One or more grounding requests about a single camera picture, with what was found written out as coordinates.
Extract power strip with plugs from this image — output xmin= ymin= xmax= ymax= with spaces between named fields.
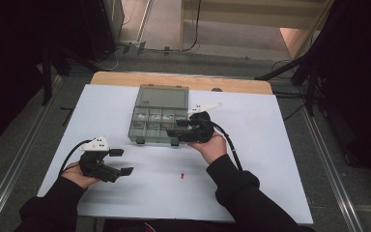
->
xmin=117 ymin=40 xmax=148 ymax=56

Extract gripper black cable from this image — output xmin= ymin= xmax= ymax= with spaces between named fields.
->
xmin=59 ymin=138 xmax=95 ymax=177
xmin=211 ymin=120 xmax=243 ymax=172

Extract metal floor rail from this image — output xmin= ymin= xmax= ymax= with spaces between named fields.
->
xmin=0 ymin=75 xmax=64 ymax=232
xmin=300 ymin=105 xmax=365 ymax=232

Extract black tripod stand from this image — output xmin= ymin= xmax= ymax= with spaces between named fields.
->
xmin=254 ymin=54 xmax=320 ymax=117

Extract black cables on floor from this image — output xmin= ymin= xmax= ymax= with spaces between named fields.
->
xmin=271 ymin=91 xmax=307 ymax=122

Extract light wooden panel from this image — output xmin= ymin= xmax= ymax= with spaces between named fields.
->
xmin=279 ymin=27 xmax=320 ymax=61

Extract person's left hand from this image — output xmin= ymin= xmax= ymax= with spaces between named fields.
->
xmin=61 ymin=160 xmax=100 ymax=190

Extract white table mat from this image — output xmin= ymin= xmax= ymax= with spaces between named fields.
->
xmin=37 ymin=84 xmax=314 ymax=225

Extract grey transparent compartment box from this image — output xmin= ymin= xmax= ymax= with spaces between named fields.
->
xmin=128 ymin=84 xmax=193 ymax=147

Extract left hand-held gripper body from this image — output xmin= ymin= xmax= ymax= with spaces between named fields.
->
xmin=77 ymin=135 xmax=123 ymax=184

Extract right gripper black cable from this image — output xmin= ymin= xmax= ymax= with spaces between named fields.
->
xmin=211 ymin=120 xmax=243 ymax=172

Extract black hanging floor cable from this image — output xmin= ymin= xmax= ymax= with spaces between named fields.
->
xmin=148 ymin=0 xmax=203 ymax=53

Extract white floor cable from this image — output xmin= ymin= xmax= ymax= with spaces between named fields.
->
xmin=100 ymin=46 xmax=125 ymax=72

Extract dark cabinet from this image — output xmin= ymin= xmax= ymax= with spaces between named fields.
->
xmin=80 ymin=0 xmax=125 ymax=62

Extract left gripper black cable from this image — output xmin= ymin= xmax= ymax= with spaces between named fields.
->
xmin=59 ymin=138 xmax=95 ymax=177

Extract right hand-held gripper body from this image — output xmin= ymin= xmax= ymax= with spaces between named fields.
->
xmin=177 ymin=101 xmax=223 ymax=144

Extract person's right hand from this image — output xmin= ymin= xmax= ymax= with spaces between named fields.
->
xmin=187 ymin=130 xmax=228 ymax=165

